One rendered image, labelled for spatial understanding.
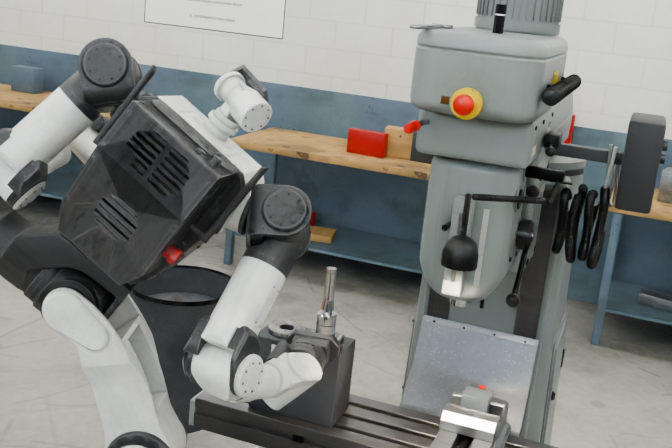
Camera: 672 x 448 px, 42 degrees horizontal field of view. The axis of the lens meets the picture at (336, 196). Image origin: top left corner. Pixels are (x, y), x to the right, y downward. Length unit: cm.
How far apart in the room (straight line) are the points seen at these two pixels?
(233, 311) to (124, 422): 40
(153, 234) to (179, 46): 556
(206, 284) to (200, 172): 268
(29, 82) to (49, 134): 577
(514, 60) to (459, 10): 455
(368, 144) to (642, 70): 184
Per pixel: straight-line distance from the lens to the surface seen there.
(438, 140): 184
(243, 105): 162
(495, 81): 171
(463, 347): 244
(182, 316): 375
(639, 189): 213
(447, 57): 172
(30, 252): 175
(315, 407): 215
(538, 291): 239
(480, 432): 205
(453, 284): 189
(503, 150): 182
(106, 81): 164
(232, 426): 223
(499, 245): 191
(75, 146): 196
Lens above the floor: 195
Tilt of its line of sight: 13 degrees down
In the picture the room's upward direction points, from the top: 6 degrees clockwise
